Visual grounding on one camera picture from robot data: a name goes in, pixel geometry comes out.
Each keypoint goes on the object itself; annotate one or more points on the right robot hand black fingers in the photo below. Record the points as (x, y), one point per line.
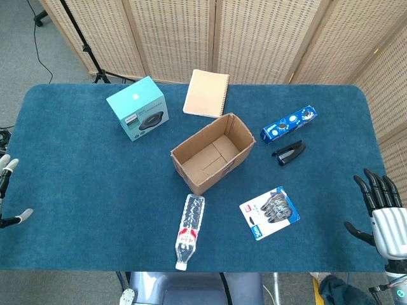
(388, 228)

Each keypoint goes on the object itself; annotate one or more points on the left robot hand grey fingertips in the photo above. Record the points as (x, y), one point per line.
(7, 171)

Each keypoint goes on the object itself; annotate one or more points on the correction tape blister pack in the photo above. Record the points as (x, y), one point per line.
(270, 213)

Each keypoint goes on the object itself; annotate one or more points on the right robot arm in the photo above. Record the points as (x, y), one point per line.
(397, 281)

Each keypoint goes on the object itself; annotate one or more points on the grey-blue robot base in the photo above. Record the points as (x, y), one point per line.
(190, 289)

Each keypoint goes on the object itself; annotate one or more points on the blue cookie package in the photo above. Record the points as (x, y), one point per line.
(286, 125)

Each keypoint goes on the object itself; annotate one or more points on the teal Philips speaker box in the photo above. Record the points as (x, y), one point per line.
(140, 95)

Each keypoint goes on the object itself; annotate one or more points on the open cardboard box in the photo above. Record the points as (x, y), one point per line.
(219, 178)

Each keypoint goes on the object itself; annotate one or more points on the blue carpet table mat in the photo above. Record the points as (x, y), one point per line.
(79, 190)

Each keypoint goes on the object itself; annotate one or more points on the dark cloth bundle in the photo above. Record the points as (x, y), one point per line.
(346, 292)

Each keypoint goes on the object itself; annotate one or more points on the black stapler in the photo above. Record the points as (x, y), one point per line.
(289, 154)

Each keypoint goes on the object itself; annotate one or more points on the black tripod stand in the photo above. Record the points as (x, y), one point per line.
(84, 47)

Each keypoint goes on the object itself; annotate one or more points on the clear plastic water bottle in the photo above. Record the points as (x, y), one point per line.
(190, 222)

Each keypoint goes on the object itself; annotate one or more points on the tan spiral notebook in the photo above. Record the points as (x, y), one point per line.
(205, 92)

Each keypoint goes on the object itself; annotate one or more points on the woven wicker folding screen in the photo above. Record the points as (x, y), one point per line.
(260, 31)

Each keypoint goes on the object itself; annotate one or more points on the white metal bracket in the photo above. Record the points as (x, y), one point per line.
(127, 297)

